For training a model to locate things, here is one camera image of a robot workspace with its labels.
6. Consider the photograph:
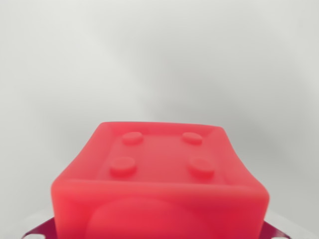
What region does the black-tipped metal gripper right finger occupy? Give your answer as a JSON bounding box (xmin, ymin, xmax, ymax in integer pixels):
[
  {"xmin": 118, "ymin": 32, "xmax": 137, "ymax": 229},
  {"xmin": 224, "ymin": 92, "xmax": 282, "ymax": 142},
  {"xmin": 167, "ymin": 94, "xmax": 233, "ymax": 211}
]
[{"xmin": 263, "ymin": 220, "xmax": 293, "ymax": 239}]

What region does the black-tipped metal gripper left finger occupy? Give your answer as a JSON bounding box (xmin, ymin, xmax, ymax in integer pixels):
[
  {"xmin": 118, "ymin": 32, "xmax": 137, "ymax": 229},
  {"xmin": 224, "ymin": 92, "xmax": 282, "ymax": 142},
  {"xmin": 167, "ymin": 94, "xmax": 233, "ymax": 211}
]
[{"xmin": 23, "ymin": 216, "xmax": 57, "ymax": 239}]

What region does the red plastic cube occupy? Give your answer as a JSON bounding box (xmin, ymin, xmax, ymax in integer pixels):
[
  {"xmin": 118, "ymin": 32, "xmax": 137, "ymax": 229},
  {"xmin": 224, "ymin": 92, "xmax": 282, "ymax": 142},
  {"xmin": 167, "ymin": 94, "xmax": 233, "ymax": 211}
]
[{"xmin": 50, "ymin": 121, "xmax": 271, "ymax": 239}]

